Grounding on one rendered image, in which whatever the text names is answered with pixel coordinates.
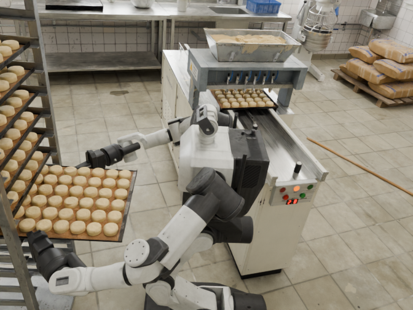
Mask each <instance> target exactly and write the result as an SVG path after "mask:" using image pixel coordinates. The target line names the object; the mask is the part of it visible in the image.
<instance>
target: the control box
mask: <svg viewBox="0 0 413 310"><path fill-rule="evenodd" d="M317 183H318V182H317V181H316V179H315V178H314V179H307V180H295V181H283V182H276V183H275V186H273V188H272V192H271V195H270V199H269V204H270V206H277V205H288V204H289V203H288V201H289V202H290V200H291V202H290V204H294V203H296V204H297V203H303V202H310V201H311V200H312V196H313V194H314V191H315V188H316V186H317ZM309 185H313V188H312V189H307V187H308V186H309ZM297 186H299V190H297V191H294V188H295V187H297ZM282 188H285V189H286V190H285V191H284V192H283V193H281V192H280V190H281V189H282ZM302 193H305V197H304V198H301V197H300V195H301V194H302ZM285 195H288V196H289V198H288V199H287V200H284V199H283V196H285ZM296 199H297V201H296V202H294V201H295V200H296Z"/></svg>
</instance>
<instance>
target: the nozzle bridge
mask: <svg viewBox="0 0 413 310"><path fill-rule="evenodd" d="M307 70H308V67H307V66H305V65H304V64H303V63H302V62H300V61H299V60H298V59H297V58H296V57H294V56H293V55H291V56H290V57H289V58H288V59H287V60H286V61H285V62H218V61H217V59H215V57H214V56H213V54H212V53H211V51H210V49H189V53H188V61H187V72H188V74H189V75H190V77H191V79H190V87H189V101H188V102H189V104H190V106H191V108H192V110H194V109H195V107H196V106H197V105H199V95H200V92H206V91H207V89H280V90H279V93H278V97H277V100H278V101H279V102H280V103H281V104H282V105H283V107H288V106H289V103H290V100H291V96H292V92H293V89H295V90H302V88H303V85H304V81H305V77H306V74H307ZM232 71H233V76H232ZM242 71H243V73H242ZM251 71H252V73H251ZM260 71H261V75H260V77H259V73H260ZM269 71H270V73H269ZM277 71H278V76H277ZM228 73H230V78H231V76H232V79H231V80H230V82H229V84H226V81H227V76H228ZM237 73H239V79H240V76H241V73H242V78H241V80H239V82H238V84H236V83H235V80H236V76H237ZM247 73H248V79H249V78H250V80H249V81H248V82H247V84H245V83H244V81H245V76H246V74H247ZM255 73H257V74H258V75H257V79H258V77H259V79H258V80H257V81H256V83H255V84H253V79H254V76H255ZM264 73H266V79H267V77H268V74H269V77H268V79H267V80H266V81H265V83H264V84H263V83H262V77H263V75H264ZM273 73H275V78H276V76H277V79H276V80H274V81H273V84H271V83H270V80H271V77H272V74H273ZM250 74H251V77H250ZM275 78H274V79H275Z"/></svg>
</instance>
